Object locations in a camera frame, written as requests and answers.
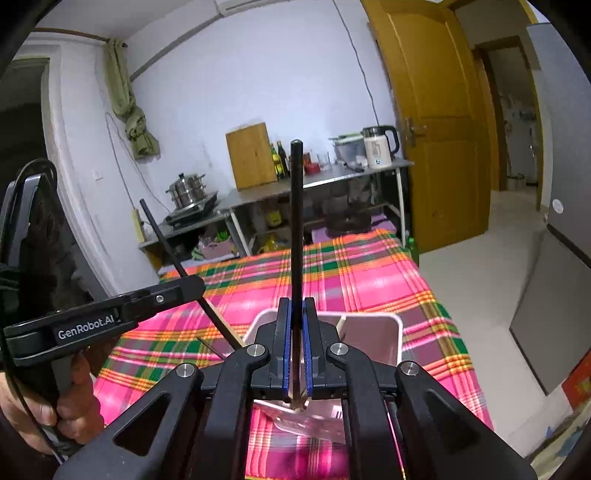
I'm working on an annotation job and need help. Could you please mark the pink plaid tablecloth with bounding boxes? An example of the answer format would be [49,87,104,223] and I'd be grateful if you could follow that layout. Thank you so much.
[92,228,495,480]

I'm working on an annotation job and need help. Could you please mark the black induction cooker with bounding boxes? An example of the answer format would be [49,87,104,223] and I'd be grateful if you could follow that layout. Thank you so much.
[165,194,219,227]

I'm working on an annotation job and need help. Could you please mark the grey refrigerator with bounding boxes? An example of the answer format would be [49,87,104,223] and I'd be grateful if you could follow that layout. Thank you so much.
[509,21,591,396]

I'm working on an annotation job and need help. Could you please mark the green tied curtain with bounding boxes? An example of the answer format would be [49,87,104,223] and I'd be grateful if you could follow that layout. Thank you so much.
[105,39,161,161]

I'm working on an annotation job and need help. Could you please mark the black chopstick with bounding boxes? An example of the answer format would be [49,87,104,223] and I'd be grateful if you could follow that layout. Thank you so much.
[139,198,245,350]
[290,140,306,411]

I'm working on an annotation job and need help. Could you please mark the steel counter table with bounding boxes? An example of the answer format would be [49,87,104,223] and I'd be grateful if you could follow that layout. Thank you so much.
[217,158,415,259]

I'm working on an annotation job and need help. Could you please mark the steel steamer pot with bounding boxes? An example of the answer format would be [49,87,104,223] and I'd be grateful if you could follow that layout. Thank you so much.
[166,172,207,208]

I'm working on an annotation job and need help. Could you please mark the clear plastic storage box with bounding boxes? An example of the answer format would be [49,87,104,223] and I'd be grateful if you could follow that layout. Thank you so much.
[332,135,368,168]

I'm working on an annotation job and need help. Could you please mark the pink plastic utensil holder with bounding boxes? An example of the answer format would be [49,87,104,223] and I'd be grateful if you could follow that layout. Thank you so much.
[242,309,403,446]

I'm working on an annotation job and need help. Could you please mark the black wall cable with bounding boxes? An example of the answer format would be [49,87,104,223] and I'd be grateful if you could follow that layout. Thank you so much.
[331,0,384,127]

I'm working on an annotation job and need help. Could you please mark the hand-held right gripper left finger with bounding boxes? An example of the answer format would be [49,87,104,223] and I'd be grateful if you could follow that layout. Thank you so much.
[53,298,293,480]

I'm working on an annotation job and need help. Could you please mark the wooden cutting board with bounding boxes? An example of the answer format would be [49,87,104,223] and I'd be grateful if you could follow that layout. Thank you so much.
[225,122,279,191]

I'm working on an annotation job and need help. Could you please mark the low steel shelf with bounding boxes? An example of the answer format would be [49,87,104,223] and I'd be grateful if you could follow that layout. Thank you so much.
[137,208,243,274]

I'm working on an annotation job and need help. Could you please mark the white electric kettle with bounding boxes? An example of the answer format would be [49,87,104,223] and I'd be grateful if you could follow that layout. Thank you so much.
[361,126,400,171]

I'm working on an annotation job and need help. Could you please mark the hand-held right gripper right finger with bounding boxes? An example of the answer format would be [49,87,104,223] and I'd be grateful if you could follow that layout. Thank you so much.
[302,298,539,480]

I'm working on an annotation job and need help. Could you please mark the white air conditioner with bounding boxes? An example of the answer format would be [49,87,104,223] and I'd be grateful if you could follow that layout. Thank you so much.
[215,0,271,17]

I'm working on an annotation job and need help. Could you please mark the silver metal chopstick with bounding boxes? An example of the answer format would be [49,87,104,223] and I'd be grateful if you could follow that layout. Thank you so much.
[195,336,228,358]

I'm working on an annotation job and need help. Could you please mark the person's left hand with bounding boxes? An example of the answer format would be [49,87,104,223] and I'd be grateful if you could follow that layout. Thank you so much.
[0,355,105,457]

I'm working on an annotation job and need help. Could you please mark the yellow wooden door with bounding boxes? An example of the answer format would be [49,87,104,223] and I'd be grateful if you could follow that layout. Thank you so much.
[360,0,492,254]

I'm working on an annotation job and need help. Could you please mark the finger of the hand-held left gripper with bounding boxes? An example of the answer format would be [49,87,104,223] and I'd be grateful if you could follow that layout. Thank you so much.
[115,277,206,325]

